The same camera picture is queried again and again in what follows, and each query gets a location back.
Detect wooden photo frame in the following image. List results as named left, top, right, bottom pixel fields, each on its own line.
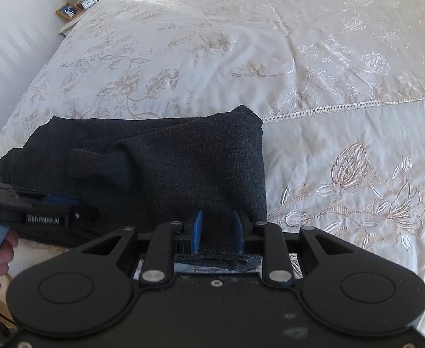
left=55, top=2, right=83, bottom=21

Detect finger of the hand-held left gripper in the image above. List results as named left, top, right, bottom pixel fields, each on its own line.
left=40, top=195, right=80, bottom=208

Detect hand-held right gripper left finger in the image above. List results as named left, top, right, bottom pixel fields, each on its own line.
left=80, top=209, right=204, bottom=285

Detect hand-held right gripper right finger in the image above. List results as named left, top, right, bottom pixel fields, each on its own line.
left=233, top=209, right=347, bottom=285

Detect dark grey pants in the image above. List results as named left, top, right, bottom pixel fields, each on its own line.
left=0, top=105, right=268, bottom=273

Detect white embroidered bedspread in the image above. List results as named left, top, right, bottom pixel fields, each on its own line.
left=0, top=0, right=425, bottom=334

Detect white nightstand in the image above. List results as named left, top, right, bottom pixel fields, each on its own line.
left=58, top=0, right=109, bottom=37

